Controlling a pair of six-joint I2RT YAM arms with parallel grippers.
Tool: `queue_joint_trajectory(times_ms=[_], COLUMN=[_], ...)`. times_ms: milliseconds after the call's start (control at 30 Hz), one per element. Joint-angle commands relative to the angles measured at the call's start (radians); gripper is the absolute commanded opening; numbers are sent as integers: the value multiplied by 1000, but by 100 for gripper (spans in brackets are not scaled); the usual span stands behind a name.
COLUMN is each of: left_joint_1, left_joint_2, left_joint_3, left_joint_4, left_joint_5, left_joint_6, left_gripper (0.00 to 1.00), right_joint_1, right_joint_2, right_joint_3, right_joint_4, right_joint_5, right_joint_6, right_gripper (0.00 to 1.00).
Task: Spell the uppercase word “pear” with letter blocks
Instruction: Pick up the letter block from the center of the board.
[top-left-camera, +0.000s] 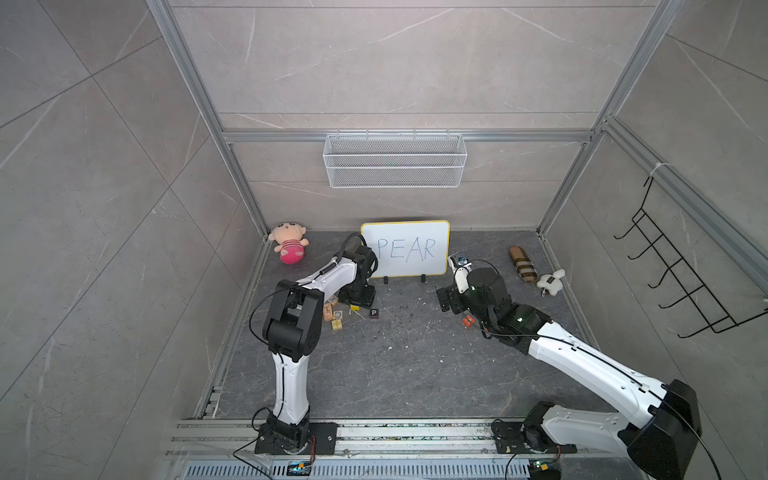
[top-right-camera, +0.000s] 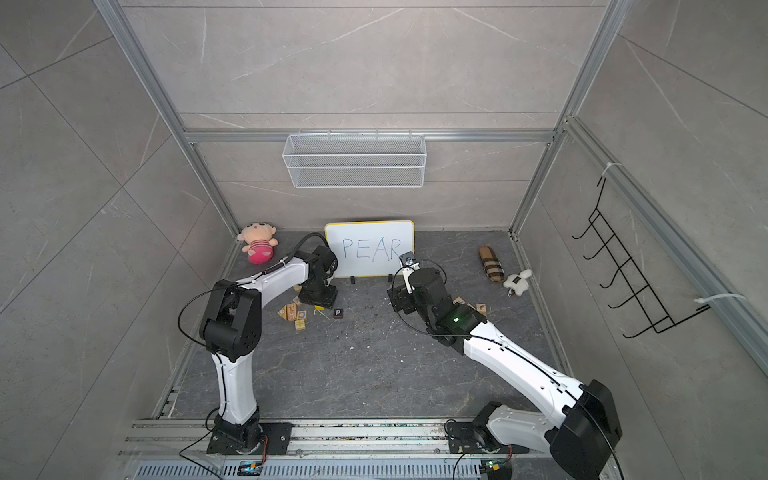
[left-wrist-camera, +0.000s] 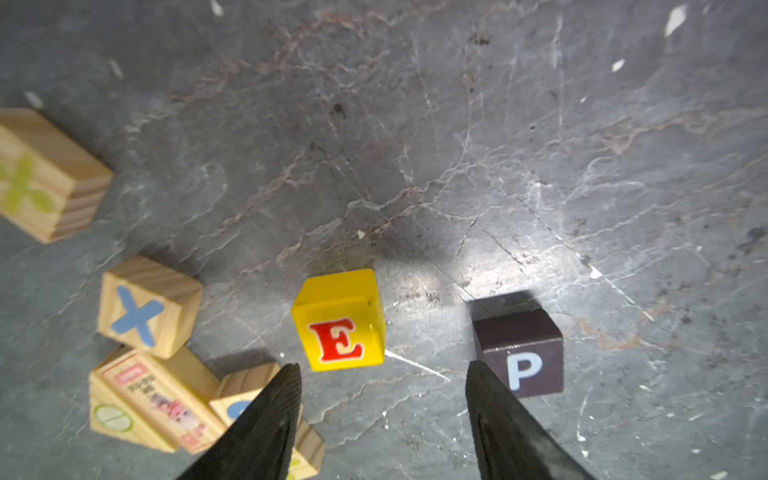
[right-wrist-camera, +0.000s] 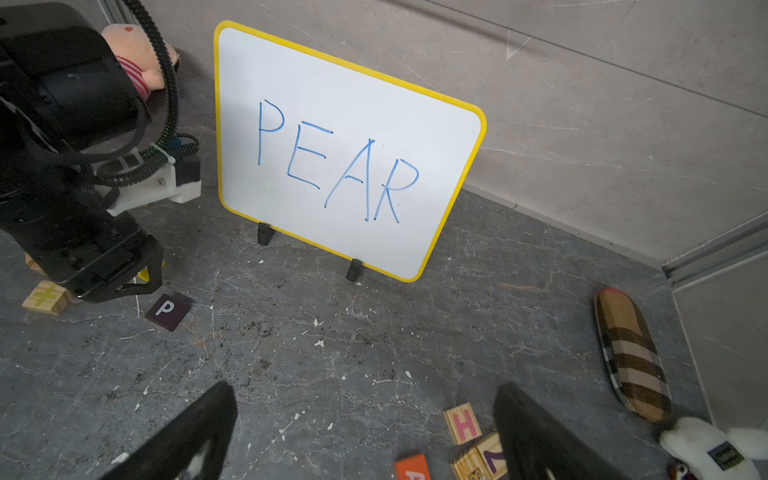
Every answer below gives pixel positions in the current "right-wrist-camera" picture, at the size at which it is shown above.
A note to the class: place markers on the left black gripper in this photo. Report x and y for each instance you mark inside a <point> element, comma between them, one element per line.
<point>89,252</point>

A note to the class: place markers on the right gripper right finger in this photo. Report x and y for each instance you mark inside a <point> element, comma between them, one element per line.
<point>537,446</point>

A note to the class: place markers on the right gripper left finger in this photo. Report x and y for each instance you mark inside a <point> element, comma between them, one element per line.
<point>194,445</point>

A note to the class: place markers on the dark purple P block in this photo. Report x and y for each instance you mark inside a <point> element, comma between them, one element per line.
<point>169,310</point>

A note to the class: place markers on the red A letter block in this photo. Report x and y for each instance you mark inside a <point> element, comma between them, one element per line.
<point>413,467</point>

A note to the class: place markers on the yellow E letter block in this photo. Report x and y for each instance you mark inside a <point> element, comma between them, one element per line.
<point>144,275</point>

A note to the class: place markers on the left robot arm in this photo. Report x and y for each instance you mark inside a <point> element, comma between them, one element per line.
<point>87,135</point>

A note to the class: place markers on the wooden Z letter block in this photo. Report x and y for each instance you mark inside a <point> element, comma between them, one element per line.
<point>484,460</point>

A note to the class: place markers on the wooden H letter block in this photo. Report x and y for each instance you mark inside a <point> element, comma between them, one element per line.
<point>462,424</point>

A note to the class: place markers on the wooden plus sign block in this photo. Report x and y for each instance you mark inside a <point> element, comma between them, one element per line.
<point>48,298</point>

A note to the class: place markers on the wooden block far left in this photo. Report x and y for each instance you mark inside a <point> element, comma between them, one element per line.
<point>30,262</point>

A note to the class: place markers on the striped brown glasses case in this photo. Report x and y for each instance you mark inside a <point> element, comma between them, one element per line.
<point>634,367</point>

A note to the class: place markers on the white plush dog toy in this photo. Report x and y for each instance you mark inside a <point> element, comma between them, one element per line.
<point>702,451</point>

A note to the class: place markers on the pink plush doll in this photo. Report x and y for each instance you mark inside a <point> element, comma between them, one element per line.
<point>132,48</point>

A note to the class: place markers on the yellow framed whiteboard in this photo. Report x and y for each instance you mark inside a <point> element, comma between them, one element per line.
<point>350,160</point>

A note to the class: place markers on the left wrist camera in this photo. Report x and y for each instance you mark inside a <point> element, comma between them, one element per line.
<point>179,182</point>

